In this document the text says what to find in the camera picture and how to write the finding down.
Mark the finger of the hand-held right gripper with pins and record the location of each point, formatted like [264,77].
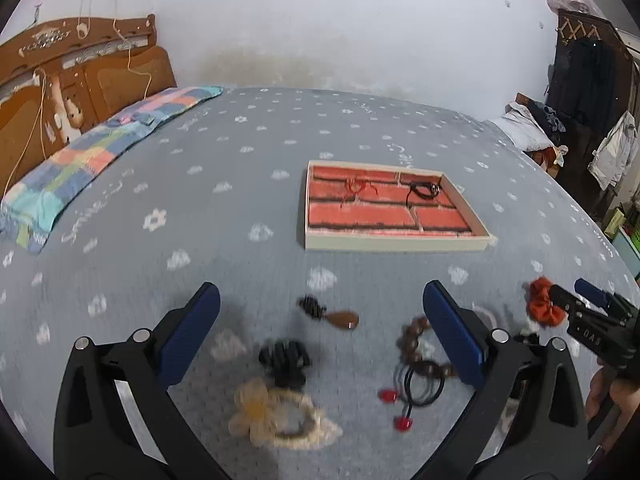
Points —
[592,292]
[562,300]

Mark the black claw clip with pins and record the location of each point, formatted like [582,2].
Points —
[282,360]

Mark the wooden carved headboard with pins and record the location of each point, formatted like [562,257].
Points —
[120,70]

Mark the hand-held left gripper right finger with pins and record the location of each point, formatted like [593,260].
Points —
[452,332]

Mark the chair with piled clothes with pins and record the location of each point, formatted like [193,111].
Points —
[525,125]

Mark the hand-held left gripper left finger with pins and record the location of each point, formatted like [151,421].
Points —
[192,330]

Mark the dark wooden wardrobe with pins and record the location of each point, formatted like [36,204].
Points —
[580,135]

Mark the brick pattern tray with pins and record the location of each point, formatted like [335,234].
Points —
[385,217]

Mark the white hanging jacket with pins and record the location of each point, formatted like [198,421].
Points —
[612,152]

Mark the dark hanging jacket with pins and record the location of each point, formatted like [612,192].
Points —
[585,80]

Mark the brown teardrop hair clip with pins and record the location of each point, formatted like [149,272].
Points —
[342,319]

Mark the cream flower headband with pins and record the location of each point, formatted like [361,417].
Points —
[257,410]

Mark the patchwork pillow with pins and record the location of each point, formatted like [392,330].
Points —
[100,145]

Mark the orange scrunchie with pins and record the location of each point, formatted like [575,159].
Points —
[540,307]

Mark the person's right hand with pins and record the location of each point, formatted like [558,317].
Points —
[597,395]

